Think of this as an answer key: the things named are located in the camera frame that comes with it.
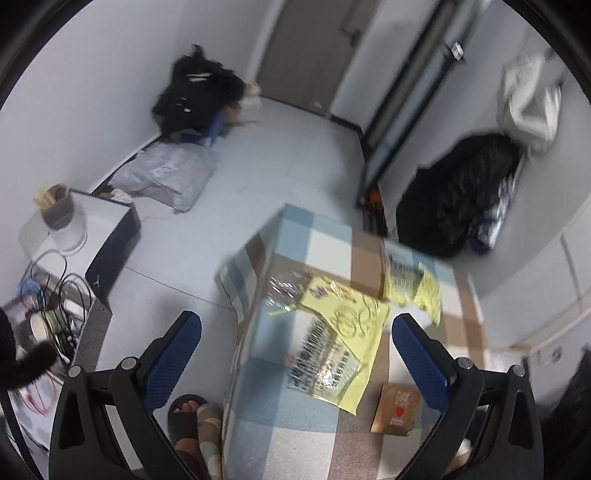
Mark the brown sachet with red heart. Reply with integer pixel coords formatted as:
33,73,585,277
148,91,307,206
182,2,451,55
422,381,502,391
369,383,422,437

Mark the plaid trouser leg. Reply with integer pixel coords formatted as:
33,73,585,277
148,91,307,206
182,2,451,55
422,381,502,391
196,404,225,480

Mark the beige cloth bag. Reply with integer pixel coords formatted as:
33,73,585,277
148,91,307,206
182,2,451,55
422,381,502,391
238,82,262,127

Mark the bundle of wooden chopsticks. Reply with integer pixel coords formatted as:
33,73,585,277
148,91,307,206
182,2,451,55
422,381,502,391
33,187,58,210

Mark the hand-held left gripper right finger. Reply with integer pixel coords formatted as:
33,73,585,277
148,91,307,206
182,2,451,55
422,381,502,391
392,313,544,480

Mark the black furry cover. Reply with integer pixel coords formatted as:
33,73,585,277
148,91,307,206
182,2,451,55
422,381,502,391
0,307,58,388

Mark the clear plastic wrapper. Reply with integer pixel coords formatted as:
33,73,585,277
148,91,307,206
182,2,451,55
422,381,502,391
264,271,317,317

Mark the navy and white box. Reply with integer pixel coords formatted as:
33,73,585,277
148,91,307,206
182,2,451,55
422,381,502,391
18,189,141,305

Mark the yellow bread bag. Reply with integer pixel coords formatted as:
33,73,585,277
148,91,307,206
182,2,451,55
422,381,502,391
286,276,392,415
381,244,443,326

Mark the silver folding umbrella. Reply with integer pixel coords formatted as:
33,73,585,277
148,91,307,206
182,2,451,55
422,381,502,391
466,175,515,254

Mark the grey door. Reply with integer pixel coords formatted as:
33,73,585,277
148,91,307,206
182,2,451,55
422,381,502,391
256,0,365,112

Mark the blue storage box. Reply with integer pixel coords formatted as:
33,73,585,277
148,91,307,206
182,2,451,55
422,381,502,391
178,111,227,146

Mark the person's foot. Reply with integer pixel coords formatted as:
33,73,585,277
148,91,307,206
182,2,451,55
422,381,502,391
173,401,209,480

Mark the black backpack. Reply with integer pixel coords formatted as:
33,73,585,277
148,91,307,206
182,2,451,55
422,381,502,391
152,45,245,139

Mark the black slipper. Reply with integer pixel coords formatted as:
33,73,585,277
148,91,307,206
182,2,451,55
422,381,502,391
167,394,209,446

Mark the grey plastic mailer bag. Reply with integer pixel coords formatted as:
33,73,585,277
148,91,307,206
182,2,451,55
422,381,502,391
112,141,219,213

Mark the black jacket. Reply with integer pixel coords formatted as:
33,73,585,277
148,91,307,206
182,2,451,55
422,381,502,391
396,134,525,258

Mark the black framed sliding door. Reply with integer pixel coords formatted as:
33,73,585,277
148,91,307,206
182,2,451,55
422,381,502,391
358,0,467,185

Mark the cup with chopsticks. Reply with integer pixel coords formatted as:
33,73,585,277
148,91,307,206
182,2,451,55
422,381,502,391
48,203,88,253

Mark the white paper cup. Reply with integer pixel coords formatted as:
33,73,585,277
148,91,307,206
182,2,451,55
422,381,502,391
30,310,63,349

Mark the checkered tablecloth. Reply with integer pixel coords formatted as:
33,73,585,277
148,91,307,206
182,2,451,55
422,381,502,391
217,204,490,480

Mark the grey cup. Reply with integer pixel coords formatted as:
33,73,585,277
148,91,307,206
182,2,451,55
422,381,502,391
42,185,75,230

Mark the tangle of black cables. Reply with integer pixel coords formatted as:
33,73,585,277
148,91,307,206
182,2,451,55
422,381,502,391
28,249,93,324

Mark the white shoulder bag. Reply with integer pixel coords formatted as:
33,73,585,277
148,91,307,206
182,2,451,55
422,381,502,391
501,53,564,153

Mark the white wardrobe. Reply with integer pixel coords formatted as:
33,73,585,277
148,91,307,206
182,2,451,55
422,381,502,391
475,226,591,365

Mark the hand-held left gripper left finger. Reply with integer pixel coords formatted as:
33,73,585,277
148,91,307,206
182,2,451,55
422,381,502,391
48,310,203,480

